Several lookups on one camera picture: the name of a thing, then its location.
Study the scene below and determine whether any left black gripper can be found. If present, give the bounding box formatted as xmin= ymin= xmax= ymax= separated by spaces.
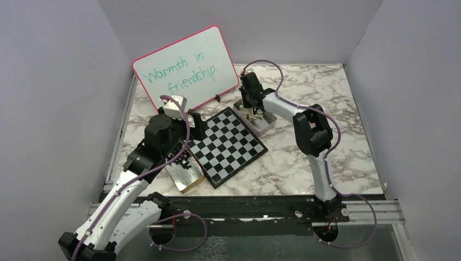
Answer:
xmin=159 ymin=107 xmax=207 ymax=158

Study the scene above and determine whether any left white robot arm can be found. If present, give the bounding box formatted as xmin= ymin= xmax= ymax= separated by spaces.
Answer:
xmin=58 ymin=112 xmax=207 ymax=260

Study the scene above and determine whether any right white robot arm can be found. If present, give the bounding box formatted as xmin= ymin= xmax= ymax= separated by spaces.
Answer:
xmin=239 ymin=72 xmax=345 ymax=221

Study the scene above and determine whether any pile of white chess pieces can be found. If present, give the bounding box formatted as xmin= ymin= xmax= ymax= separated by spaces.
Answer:
xmin=242 ymin=108 xmax=264 ymax=122

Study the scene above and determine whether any pile of black chess pieces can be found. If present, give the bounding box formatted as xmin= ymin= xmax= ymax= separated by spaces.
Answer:
xmin=174 ymin=149 xmax=192 ymax=170

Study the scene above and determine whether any silver tin with white pieces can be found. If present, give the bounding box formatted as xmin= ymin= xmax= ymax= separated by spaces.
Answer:
xmin=232 ymin=99 xmax=277 ymax=137

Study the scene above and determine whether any gold tin with black pieces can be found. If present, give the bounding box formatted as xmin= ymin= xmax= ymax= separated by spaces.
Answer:
xmin=165 ymin=148 xmax=205 ymax=194

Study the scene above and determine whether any black white chessboard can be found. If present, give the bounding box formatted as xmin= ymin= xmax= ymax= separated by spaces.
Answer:
xmin=188 ymin=107 xmax=268 ymax=189

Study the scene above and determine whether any pink framed whiteboard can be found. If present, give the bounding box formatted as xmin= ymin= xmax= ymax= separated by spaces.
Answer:
xmin=132 ymin=26 xmax=239 ymax=109

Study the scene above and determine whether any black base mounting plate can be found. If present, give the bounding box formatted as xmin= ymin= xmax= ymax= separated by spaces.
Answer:
xmin=99 ymin=192 xmax=388 ymax=239

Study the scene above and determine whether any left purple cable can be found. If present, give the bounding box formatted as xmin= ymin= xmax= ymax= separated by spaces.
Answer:
xmin=70 ymin=95 xmax=209 ymax=261

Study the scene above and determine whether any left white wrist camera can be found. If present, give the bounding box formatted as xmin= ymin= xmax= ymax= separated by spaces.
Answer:
xmin=163 ymin=95 xmax=187 ymax=120

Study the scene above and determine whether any aluminium rail frame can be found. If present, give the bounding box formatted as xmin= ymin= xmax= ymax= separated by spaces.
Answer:
xmin=85 ymin=73 xmax=419 ymax=261

